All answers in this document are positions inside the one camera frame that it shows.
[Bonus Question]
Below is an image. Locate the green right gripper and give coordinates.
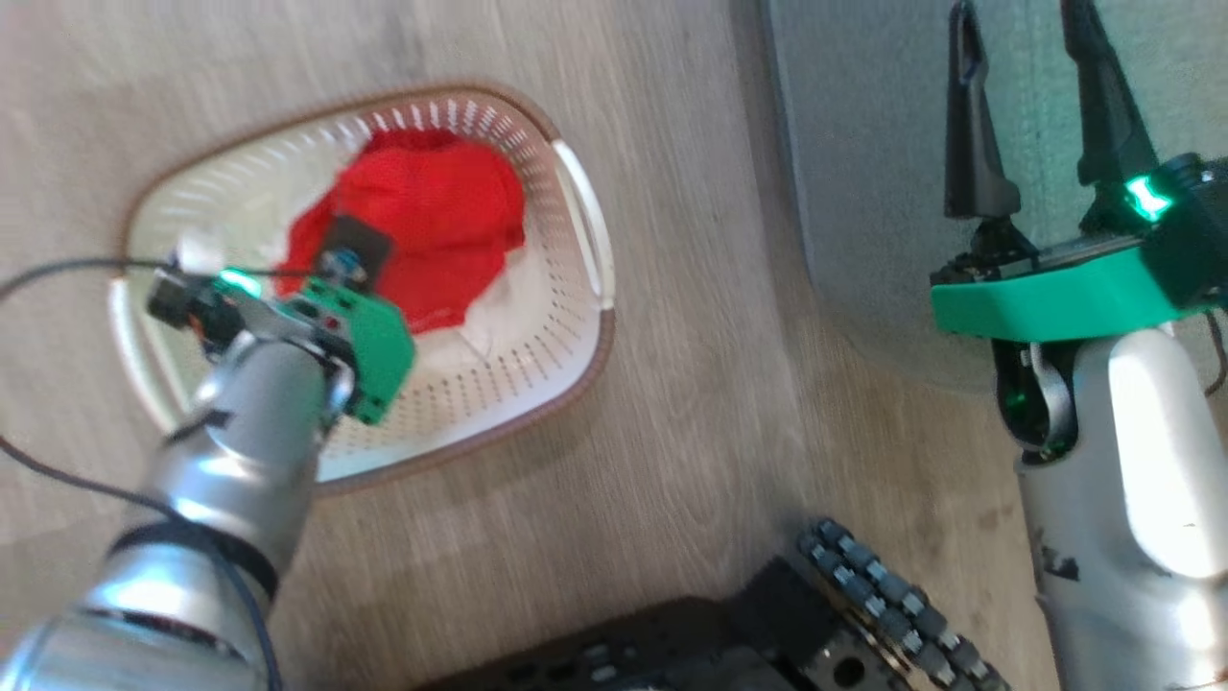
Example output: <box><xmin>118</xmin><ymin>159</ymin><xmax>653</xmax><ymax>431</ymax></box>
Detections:
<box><xmin>929</xmin><ymin>0</ymin><xmax>1212</xmax><ymax>344</ymax></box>

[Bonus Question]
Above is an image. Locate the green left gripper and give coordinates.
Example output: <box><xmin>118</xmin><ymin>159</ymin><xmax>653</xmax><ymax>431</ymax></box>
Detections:
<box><xmin>206</xmin><ymin>215</ymin><xmax>418</xmax><ymax>426</ymax></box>

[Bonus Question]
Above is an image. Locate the red cloth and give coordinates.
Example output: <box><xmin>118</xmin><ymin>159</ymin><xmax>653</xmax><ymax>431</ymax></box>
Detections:
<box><xmin>274</xmin><ymin>128</ymin><xmax>529</xmax><ymax>337</ymax></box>

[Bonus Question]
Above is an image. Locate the white cloth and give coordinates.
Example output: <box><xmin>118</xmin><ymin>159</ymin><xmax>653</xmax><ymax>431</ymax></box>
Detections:
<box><xmin>408</xmin><ymin>245</ymin><xmax>538</xmax><ymax>380</ymax></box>

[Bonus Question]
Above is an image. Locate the grey mat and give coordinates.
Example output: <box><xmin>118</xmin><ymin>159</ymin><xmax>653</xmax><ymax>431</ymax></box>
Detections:
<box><xmin>763</xmin><ymin>0</ymin><xmax>1228</xmax><ymax>394</ymax></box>

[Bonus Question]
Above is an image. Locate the white perforated laundry basket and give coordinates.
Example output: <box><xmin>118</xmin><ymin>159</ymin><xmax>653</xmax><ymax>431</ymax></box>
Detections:
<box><xmin>107</xmin><ymin>84</ymin><xmax>617</xmax><ymax>495</ymax></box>

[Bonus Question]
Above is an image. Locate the black roller omni wheel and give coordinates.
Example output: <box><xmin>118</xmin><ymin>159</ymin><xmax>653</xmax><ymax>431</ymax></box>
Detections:
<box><xmin>794</xmin><ymin>518</ymin><xmax>1010</xmax><ymax>691</ymax></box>

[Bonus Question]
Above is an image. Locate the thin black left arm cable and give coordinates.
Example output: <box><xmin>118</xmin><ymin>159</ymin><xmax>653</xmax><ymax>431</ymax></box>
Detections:
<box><xmin>0</xmin><ymin>257</ymin><xmax>289</xmax><ymax>691</ymax></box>

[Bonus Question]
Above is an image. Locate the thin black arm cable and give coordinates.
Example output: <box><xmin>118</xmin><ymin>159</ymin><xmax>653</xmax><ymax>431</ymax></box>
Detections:
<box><xmin>0</xmin><ymin>257</ymin><xmax>289</xmax><ymax>691</ymax></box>
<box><xmin>1201</xmin><ymin>307</ymin><xmax>1228</xmax><ymax>396</ymax></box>

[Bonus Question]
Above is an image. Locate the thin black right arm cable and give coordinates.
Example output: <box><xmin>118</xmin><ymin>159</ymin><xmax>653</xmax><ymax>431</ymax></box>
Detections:
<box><xmin>1201</xmin><ymin>307</ymin><xmax>1228</xmax><ymax>396</ymax></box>

